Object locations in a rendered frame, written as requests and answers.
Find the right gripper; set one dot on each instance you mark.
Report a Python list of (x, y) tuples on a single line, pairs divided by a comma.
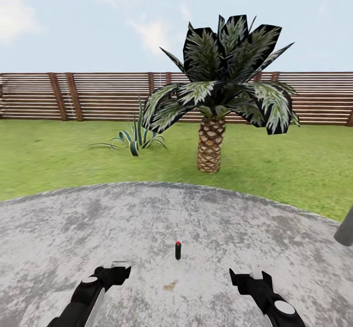
[(248, 286)]

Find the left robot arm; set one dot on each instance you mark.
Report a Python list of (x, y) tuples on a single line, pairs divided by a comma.
[(88, 296)]

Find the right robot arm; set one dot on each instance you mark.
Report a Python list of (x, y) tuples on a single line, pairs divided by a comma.
[(259, 285)]

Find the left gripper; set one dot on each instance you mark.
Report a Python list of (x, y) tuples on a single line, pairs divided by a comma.
[(117, 276)]

